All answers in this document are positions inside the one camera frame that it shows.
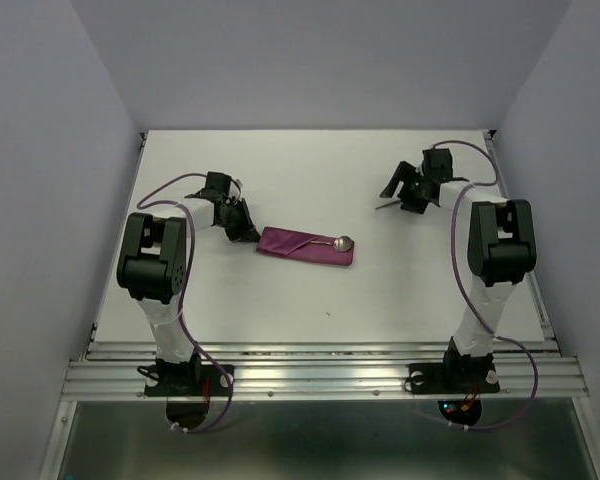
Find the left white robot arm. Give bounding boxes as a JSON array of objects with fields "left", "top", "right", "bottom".
[{"left": 116, "top": 171, "right": 260, "bottom": 394}]

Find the aluminium rail frame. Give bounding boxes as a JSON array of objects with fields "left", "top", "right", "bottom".
[{"left": 41, "top": 130, "right": 599, "bottom": 479}]

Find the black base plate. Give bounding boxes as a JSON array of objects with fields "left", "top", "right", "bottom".
[
  {"left": 404, "top": 363, "right": 501, "bottom": 396},
  {"left": 139, "top": 364, "right": 229, "bottom": 398}
]

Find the purple cloth napkin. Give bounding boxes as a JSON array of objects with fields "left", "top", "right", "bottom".
[{"left": 256, "top": 227, "right": 355, "bottom": 267}]

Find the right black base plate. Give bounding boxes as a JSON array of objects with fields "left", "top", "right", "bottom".
[{"left": 404, "top": 363, "right": 501, "bottom": 396}]

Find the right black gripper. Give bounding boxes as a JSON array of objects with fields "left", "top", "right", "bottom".
[{"left": 379, "top": 160, "right": 431, "bottom": 213}]

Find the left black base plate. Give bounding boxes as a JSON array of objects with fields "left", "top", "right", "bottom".
[{"left": 139, "top": 364, "right": 229, "bottom": 398}]

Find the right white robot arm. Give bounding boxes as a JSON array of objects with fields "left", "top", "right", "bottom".
[{"left": 380, "top": 140, "right": 537, "bottom": 390}]

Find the silver metal spoon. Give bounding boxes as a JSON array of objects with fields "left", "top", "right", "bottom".
[{"left": 303, "top": 235, "right": 355, "bottom": 253}]

